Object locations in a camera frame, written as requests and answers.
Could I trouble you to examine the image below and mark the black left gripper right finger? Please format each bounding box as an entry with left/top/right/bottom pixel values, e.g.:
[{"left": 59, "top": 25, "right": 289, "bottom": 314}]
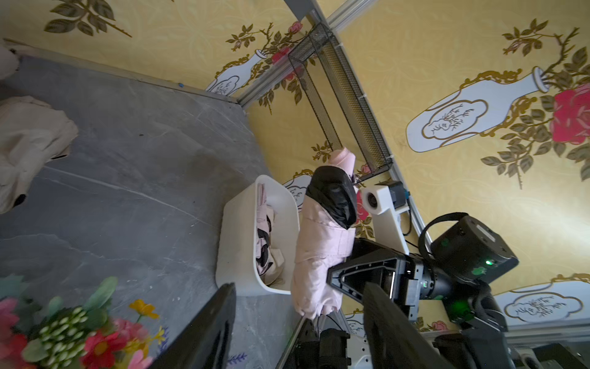
[{"left": 362, "top": 282, "right": 453, "bottom": 368}]

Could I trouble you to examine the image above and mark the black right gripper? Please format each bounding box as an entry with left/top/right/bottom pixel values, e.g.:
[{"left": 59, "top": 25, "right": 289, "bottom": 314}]
[{"left": 327, "top": 238, "right": 436, "bottom": 321}]

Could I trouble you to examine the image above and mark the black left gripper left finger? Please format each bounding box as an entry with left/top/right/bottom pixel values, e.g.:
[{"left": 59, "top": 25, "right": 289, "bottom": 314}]
[{"left": 150, "top": 283, "right": 237, "bottom": 369}]

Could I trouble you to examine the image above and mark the light pink umbrella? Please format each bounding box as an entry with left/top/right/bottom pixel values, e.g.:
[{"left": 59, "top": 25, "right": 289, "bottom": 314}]
[{"left": 291, "top": 148, "right": 357, "bottom": 320}]

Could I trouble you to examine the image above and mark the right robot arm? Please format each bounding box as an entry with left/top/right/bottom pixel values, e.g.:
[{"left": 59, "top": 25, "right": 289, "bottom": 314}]
[{"left": 327, "top": 212, "right": 589, "bottom": 368}]

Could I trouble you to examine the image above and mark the white plastic storage box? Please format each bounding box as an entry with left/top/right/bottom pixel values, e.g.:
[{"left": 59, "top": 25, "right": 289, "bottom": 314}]
[{"left": 215, "top": 175, "right": 300, "bottom": 297}]

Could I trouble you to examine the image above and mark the cream folded umbrella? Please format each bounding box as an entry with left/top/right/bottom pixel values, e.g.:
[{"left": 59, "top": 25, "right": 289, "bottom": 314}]
[{"left": 1, "top": 96, "right": 78, "bottom": 214}]

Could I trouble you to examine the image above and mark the artificial flower bouquet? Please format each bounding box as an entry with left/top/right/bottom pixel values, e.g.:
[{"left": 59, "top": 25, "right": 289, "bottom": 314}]
[{"left": 1, "top": 275, "right": 169, "bottom": 368}]

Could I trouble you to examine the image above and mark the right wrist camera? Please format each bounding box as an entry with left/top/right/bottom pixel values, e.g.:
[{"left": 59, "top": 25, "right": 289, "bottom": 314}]
[{"left": 360, "top": 180, "right": 410, "bottom": 255}]

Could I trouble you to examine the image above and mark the black wire mesh basket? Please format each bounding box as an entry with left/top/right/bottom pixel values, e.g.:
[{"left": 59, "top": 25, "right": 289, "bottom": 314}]
[{"left": 288, "top": 24, "right": 393, "bottom": 181}]

